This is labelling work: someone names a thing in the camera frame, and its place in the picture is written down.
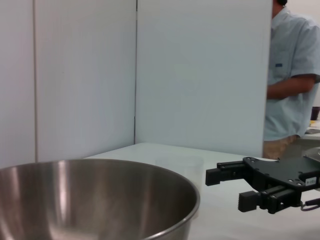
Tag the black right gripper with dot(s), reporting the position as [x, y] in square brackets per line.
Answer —
[275, 172]

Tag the transparent plastic measuring cup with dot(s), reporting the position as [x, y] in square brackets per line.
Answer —
[193, 170]

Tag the stainless steel mixing bowl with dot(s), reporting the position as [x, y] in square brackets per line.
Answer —
[100, 200]

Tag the bare person forearm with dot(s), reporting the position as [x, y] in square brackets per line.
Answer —
[287, 86]

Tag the dark purple cup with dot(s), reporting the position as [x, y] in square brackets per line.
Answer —
[316, 113]

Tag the grey background table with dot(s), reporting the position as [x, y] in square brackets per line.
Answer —
[295, 147]

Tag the flat white tray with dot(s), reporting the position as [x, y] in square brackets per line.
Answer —
[313, 131]

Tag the small yellow item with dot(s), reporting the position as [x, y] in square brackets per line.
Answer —
[315, 123]

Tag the white partition panel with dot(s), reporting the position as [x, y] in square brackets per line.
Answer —
[16, 75]
[85, 75]
[200, 75]

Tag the person in light blue shirt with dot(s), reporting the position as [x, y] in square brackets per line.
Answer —
[292, 45]

